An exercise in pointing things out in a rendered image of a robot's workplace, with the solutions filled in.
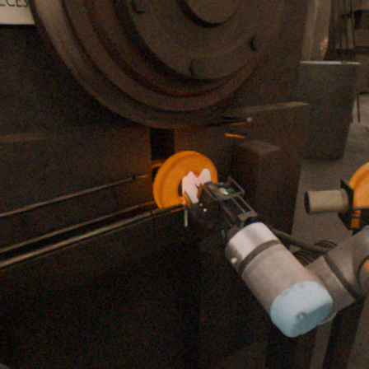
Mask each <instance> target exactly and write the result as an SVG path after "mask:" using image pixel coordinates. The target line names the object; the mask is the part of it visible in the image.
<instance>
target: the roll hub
mask: <svg viewBox="0 0 369 369"><path fill-rule="evenodd" d="M131 1H132V0H113V4H114V8H115V10H116V13H117V16H118V18H119V21H120V23H121V25H122V27H123V28H124V30H125V31H126V33H127V34H128V37H129V38H130V39H131V40H132V42H133V44H134V45H135V46H136V47H137V50H138V51H139V52H140V53H141V54H142V55H143V56H144V57H145V58H146V59H147V60H148V61H149V62H150V63H152V64H153V65H155V66H156V67H157V68H160V70H162V71H164V72H167V73H169V74H171V75H174V76H177V77H184V78H190V79H196V80H204V81H206V80H216V79H220V78H223V77H227V76H229V75H231V74H232V73H234V72H237V71H238V70H240V69H241V68H243V67H244V66H245V65H246V64H247V63H248V62H249V61H250V60H251V59H252V58H253V57H254V56H255V55H256V54H257V53H258V52H259V50H260V49H252V48H251V47H250V39H251V36H252V35H262V37H263V41H264V42H265V40H266V39H267V37H268V35H269V32H270V31H271V29H272V26H273V23H274V20H275V17H276V15H277V11H278V5H279V1H280V0H149V2H150V5H149V7H148V9H147V12H135V10H134V8H133V5H132V4H131ZM264 42H263V44H264ZM263 44H262V46H263ZM193 60H203V63H204V66H205V69H204V71H203V74H202V75H193V73H191V71H190V70H189V65H190V64H191V62H193Z"/></svg>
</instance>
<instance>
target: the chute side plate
mask: <svg viewBox="0 0 369 369"><path fill-rule="evenodd" d="M153 227H154V228H153ZM200 237H202V224H201V223H200V222H199V221H198V220H194V219H193V218H192V217H191V216H190V215H189V214H188V213H187V226H185V208H182V209H179V210H176V211H173V212H170V213H164V214H161V215H158V216H155V217H153V221H152V218H151V217H150V218H148V219H145V220H142V221H140V222H136V223H134V224H131V225H128V226H126V227H121V228H119V229H116V230H113V231H109V232H106V233H104V234H102V235H99V236H95V237H92V238H90V239H88V240H85V241H81V242H78V243H76V244H73V245H70V246H67V247H64V248H62V249H59V250H55V251H52V252H49V253H47V254H46V255H42V256H40V257H38V258H35V259H31V260H29V261H26V262H24V263H21V264H17V265H14V266H11V267H10V268H7V269H3V270H0V315H3V314H6V313H8V312H10V311H14V310H15V309H18V308H20V307H23V306H25V305H28V304H30V303H32V302H34V301H38V300H40V299H42V298H45V297H47V296H50V295H52V294H55V293H56V292H61V291H63V290H65V289H68V288H70V287H73V286H75V285H78V284H79V283H83V282H85V281H87V280H90V279H92V278H95V277H97V276H100V275H102V274H104V273H108V272H109V271H112V270H114V269H117V268H120V267H122V266H124V265H127V264H131V263H132V262H135V261H137V260H140V259H143V258H145V257H147V256H149V255H151V254H153V253H155V252H157V251H160V250H164V249H167V248H170V247H172V246H175V245H179V244H182V243H185V242H187V241H191V240H195V239H198V238H200Z"/></svg>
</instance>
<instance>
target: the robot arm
mask: <svg viewBox="0 0 369 369"><path fill-rule="evenodd" d="M231 182H233V183H234V184H235V185H236V187H237V188H238V190H239V191H238V193H235V192H234V190H233V189H232V188H231ZM182 193H183V200H184V208H185V210H186V211H187V213H188V214H189V215H190V216H191V217H192V218H193V219H194V220H198V221H199V222H200V223H201V224H202V227H207V228H208V229H213V230H214V231H217V230H220V229H222V228H223V230H221V231H219V232H217V233H215V234H213V235H210V236H207V237H205V238H203V240H202V241H200V242H199V245H200V247H201V250H202V252H203V253H204V252H208V253H210V252H215V251H217V250H219V249H221V248H220V247H221V246H225V247H226V249H225V256H226V257H227V259H228V260H229V262H230V263H231V265H232V266H233V268H234V269H235V270H236V271H237V272H238V274H239V276H240V277H241V279H242V280H243V281H244V283H245V284H246V286H247V287H248V288H249V289H250V290H251V292H252V293H253V294H254V296H255V297H257V299H258V300H259V302H260V303H261V304H262V305H263V307H264V308H265V310H266V311H267V312H268V313H269V314H270V317H271V320H272V322H273V323H274V324H275V325H276V326H277V327H278V328H279V329H280V330H281V331H282V332H283V333H284V334H285V335H286V336H288V337H296V336H298V335H302V334H304V333H306V332H308V331H309V330H311V329H313V328H314V327H316V326H317V325H322V324H324V323H327V322H329V321H330V320H332V319H333V318H334V317H335V316H336V314H337V311H339V310H341V309H343V308H344V307H345V306H347V305H349V304H351V303H352V302H354V301H356V300H358V299H359V298H361V297H364V296H365V295H366V294H367V295H368V296H369V226H366V227H363V228H362V230H361V231H359V232H358V233H356V234H355V235H353V236H351V237H350V238H348V239H347V240H346V241H344V242H343V243H341V244H340V245H338V246H336V247H335V248H333V249H332V250H331V251H330V252H329V253H328V254H326V255H324V256H322V257H320V258H319V259H317V260H315V261H314V262H312V263H311V264H309V265H307V266H306V267H305V268H304V267H303V266H302V265H301V264H300V263H299V262H298V261H297V260H296V259H295V258H294V257H293V256H292V254H291V253H290V252H289V250H288V249H287V248H286V247H285V246H284V245H283V244H282V242H281V241H280V240H279V239H278V238H277V237H276V236H275V235H274V234H273V233H272V232H271V231H270V230H269V229H268V228H267V227H266V226H265V225H264V224H263V223H261V222H257V223H255V220H256V218H257V216H258V215H257V214H256V213H255V212H254V211H253V210H252V209H251V208H250V207H249V206H248V204H247V203H246V202H245V201H244V200H243V197H244V195H245V192H244V191H243V190H242V189H241V188H240V186H239V185H238V184H237V183H236V182H235V181H234V180H233V179H232V178H231V177H230V176H228V179H227V182H226V183H222V182H221V183H220V182H216V183H213V181H212V180H211V175H210V171H209V170H208V169H206V168H205V169H203V171H202V173H201V175H200V176H199V178H197V177H195V175H194V174H193V172H192V171H190V172H189V173H188V174H187V175H186V176H185V177H184V178H183V179H182Z"/></svg>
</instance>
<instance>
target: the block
mask: <svg viewBox="0 0 369 369"><path fill-rule="evenodd" d="M281 156H282V150H281V148H280V147H275V146H273V145H270V144H267V143H265V142H261V141H258V140H252V141H247V142H239V143H237V144H235V146H234V157H233V172H232V179H233V180H234V181H235V182H236V183H237V184H238V185H239V186H240V188H241V189H242V190H243V191H244V192H245V195H244V197H243V200H244V201H245V202H246V203H247V204H248V206H249V207H250V208H251V209H252V210H253V211H254V212H255V213H256V214H257V215H258V216H257V218H256V220H255V223H257V222H261V223H263V221H268V222H269V224H270V225H271V227H272V228H273V221H274V214H275V207H276V199H277V192H278V177H279V171H280V163H281ZM231 188H232V189H233V190H234V192H235V193H238V191H239V190H238V188H237V187H236V185H235V184H234V183H233V182H232V187H231Z"/></svg>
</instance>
